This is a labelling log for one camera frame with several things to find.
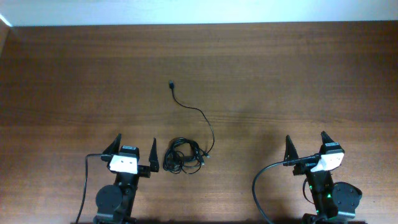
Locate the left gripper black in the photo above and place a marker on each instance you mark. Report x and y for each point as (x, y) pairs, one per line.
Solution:
(143, 170)

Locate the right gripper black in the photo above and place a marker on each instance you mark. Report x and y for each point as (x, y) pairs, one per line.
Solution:
(304, 165)

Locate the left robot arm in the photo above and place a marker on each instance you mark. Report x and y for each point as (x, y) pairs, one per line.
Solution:
(115, 201)

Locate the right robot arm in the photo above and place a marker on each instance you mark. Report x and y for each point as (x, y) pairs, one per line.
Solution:
(335, 202)

